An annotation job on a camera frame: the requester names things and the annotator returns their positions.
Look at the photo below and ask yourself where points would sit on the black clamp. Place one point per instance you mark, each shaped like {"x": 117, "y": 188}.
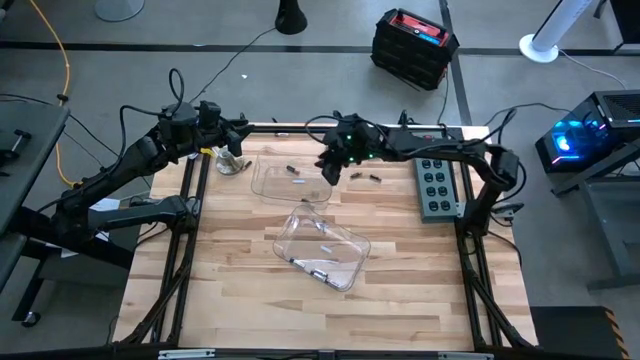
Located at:
{"x": 15, "y": 142}

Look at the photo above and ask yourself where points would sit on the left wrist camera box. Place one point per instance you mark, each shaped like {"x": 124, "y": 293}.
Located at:
{"x": 210, "y": 112}

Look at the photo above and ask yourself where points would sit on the gray round stand base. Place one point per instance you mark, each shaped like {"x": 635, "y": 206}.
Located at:
{"x": 120, "y": 10}

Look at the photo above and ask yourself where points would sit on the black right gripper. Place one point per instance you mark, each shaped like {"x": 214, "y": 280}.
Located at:
{"x": 350, "y": 145}

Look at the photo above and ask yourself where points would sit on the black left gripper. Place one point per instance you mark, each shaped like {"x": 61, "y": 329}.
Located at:
{"x": 232, "y": 127}

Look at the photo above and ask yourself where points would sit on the gray desk stand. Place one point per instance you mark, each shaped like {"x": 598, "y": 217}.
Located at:
{"x": 615, "y": 225}

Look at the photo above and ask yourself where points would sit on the clear plastic bin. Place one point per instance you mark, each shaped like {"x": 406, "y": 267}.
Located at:
{"x": 280, "y": 190}
{"x": 345, "y": 250}

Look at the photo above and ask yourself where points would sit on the white tower fan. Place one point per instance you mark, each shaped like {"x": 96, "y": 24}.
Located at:
{"x": 540, "y": 47}

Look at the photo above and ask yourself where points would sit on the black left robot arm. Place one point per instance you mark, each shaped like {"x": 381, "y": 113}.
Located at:
{"x": 130, "y": 157}

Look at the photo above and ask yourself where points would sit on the black mat with hazard stripes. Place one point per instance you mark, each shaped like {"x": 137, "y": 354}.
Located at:
{"x": 570, "y": 335}

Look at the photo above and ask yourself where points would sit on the black computer with blue light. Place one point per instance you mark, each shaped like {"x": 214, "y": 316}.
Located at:
{"x": 615, "y": 107}

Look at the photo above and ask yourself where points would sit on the red black toolbox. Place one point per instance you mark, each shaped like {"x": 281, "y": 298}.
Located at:
{"x": 410, "y": 50}

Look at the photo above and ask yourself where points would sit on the silver aluminium bracket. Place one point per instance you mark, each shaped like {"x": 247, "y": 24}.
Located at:
{"x": 185, "y": 354}
{"x": 465, "y": 356}

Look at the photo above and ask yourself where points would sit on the yellow tag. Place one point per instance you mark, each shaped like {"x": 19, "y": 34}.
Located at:
{"x": 206, "y": 151}

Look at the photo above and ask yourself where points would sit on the white paper sheet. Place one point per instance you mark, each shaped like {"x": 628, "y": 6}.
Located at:
{"x": 106, "y": 204}

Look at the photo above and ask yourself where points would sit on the black aluminium table frame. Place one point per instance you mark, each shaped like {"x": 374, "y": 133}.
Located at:
{"x": 295, "y": 128}

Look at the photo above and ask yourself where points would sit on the gray side table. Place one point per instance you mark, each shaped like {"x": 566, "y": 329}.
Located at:
{"x": 30, "y": 165}

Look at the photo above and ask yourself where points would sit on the black stand base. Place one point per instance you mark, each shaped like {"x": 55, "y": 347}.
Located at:
{"x": 291, "y": 22}

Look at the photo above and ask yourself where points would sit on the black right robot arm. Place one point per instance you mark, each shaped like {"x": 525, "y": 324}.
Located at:
{"x": 450, "y": 150}

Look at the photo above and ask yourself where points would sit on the gray power strip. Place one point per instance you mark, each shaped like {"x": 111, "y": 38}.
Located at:
{"x": 437, "y": 197}

